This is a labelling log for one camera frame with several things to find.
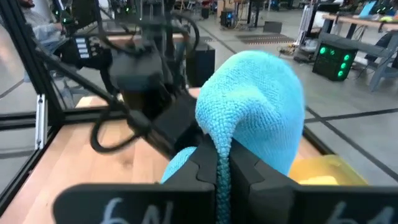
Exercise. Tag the teal microfiber towel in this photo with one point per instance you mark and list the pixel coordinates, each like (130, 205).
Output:
(255, 102)

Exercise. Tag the striped floor mat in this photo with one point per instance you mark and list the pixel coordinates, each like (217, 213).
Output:
(265, 39)

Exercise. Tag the yellow translucent plastic bin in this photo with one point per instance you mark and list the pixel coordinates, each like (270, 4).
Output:
(329, 168)

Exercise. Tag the person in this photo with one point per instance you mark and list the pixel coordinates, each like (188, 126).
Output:
(43, 31)

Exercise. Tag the large black floor box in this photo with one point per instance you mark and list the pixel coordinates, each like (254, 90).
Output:
(202, 65)

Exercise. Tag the silver frame bracket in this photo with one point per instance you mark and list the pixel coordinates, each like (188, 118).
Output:
(41, 121)

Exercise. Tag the grey leg wooden workbench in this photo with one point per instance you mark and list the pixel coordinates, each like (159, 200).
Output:
(373, 53)

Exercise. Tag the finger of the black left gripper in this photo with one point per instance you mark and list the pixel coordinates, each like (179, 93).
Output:
(180, 124)

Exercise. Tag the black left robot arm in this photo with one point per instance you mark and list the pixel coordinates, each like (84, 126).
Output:
(90, 53)

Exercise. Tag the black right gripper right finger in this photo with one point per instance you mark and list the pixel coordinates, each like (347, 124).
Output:
(280, 205)

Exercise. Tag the black box with blue light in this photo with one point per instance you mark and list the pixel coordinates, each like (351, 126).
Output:
(227, 18)

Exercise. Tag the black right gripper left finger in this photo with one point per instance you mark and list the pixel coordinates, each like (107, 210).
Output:
(130, 205)

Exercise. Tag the black box with green lights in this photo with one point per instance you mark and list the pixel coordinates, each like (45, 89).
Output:
(334, 62)

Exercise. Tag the small black floor box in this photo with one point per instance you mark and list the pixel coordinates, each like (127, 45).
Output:
(272, 27)

